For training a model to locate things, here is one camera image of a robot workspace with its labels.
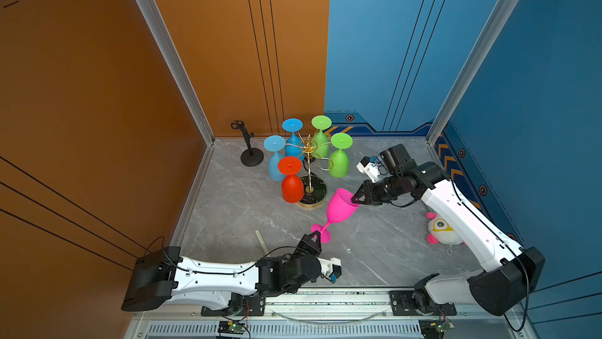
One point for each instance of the rear blue wine glass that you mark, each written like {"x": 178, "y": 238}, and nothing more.
{"x": 293, "y": 126}

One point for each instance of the aluminium front rail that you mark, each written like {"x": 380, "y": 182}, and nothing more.
{"x": 321, "y": 312}

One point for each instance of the gold wine glass rack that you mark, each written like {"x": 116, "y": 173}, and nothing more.
{"x": 315, "y": 189}

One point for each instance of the left circuit board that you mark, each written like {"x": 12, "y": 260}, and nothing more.
{"x": 232, "y": 329}

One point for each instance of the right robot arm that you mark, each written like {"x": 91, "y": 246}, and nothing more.
{"x": 508, "y": 273}

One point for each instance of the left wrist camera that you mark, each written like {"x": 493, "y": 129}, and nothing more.
{"x": 331, "y": 269}

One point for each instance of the wooden ruler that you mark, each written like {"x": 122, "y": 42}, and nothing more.
{"x": 262, "y": 242}

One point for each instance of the plush toy pink green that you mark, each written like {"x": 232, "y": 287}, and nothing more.
{"x": 440, "y": 232}

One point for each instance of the green wine glass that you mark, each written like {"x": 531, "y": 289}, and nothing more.
{"x": 339, "y": 159}
{"x": 321, "y": 123}

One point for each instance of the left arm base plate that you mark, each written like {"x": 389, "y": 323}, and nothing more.
{"x": 239, "y": 307}

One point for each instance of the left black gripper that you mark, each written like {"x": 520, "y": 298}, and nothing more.
{"x": 305, "y": 245}

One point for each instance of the blue wine glass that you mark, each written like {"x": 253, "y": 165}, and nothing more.
{"x": 275, "y": 144}
{"x": 293, "y": 126}

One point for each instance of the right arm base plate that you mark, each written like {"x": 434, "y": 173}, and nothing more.
{"x": 404, "y": 303}

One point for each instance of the red wine glass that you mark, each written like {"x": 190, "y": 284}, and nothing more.
{"x": 292, "y": 185}

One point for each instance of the circuit board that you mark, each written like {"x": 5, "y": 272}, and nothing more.
{"x": 232, "y": 329}
{"x": 435, "y": 329}

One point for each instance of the front blue wine glass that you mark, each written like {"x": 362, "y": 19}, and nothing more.
{"x": 275, "y": 144}

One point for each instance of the black phone stand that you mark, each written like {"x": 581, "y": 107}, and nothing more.
{"x": 251, "y": 157}

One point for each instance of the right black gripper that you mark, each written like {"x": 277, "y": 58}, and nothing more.
{"x": 368, "y": 195}

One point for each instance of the magenta wine glass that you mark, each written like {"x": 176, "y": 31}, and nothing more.
{"x": 340, "y": 209}

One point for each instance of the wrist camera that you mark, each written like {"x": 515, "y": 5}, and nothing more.
{"x": 331, "y": 269}
{"x": 373, "y": 167}

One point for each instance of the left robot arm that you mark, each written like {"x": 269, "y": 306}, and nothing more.
{"x": 167, "y": 277}

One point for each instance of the right circuit board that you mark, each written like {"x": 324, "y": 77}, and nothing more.
{"x": 435, "y": 329}

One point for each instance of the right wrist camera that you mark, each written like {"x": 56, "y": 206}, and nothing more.
{"x": 373, "y": 167}

